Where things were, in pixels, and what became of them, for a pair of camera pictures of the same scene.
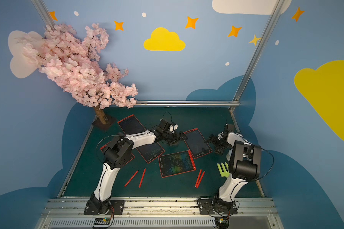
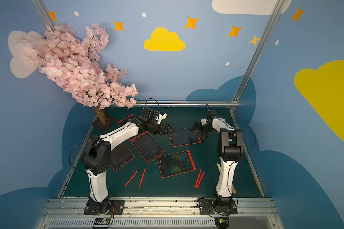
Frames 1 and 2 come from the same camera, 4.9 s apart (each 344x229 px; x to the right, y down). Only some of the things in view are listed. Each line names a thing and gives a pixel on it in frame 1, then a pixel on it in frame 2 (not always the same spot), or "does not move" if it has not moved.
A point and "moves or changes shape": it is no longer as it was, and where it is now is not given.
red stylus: (142, 179) does not move
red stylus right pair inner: (198, 177) does not move
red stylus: (192, 160) does not move
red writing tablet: (196, 144) moves or changes shape
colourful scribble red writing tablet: (175, 163) does not move
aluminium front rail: (69, 213) does not move
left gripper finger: (182, 136) → (169, 129)
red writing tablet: (151, 151) does not move
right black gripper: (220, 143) → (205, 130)
